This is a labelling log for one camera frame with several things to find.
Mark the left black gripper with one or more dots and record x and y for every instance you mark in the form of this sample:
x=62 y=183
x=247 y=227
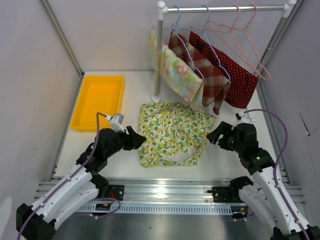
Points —
x=137 y=140

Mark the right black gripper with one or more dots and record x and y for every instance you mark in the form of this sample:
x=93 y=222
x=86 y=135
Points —
x=224 y=129

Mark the lemon print cloth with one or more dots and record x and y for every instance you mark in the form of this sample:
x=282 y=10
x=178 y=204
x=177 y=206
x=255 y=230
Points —
x=175 y=134

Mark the red polka dot skirt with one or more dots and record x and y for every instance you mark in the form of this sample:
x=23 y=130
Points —
x=243 y=83

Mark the pink wire hanger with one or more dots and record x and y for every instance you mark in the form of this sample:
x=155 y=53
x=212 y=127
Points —
x=246 y=31
x=220 y=28

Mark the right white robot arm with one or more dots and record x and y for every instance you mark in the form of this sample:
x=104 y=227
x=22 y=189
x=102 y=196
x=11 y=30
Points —
x=264 y=193

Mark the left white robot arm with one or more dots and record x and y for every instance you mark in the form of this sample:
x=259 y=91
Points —
x=83 y=183

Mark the red plaid skirt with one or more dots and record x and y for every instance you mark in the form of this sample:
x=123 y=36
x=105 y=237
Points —
x=215 y=84

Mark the pastel floral skirt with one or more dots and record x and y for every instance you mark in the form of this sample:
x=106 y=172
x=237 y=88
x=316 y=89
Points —
x=181 y=78

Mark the yellow plastic tray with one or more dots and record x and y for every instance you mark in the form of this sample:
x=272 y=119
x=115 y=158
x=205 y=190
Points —
x=99 y=93

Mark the metal clothes rack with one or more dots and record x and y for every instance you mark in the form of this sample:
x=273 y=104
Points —
x=288 y=10

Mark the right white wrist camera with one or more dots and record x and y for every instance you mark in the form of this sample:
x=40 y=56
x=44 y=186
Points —
x=240 y=118

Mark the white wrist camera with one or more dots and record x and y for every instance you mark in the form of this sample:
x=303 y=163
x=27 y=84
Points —
x=115 y=122
x=240 y=118

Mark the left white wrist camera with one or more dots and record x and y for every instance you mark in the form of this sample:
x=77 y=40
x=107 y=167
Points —
x=115 y=122

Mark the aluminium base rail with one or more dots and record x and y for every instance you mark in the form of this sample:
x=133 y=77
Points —
x=168 y=191

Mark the white slotted cable duct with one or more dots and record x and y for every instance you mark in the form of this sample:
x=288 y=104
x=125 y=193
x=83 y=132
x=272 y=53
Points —
x=183 y=209

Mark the blue wire hanger right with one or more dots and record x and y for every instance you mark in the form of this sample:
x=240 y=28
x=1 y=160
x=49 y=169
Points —
x=203 y=32

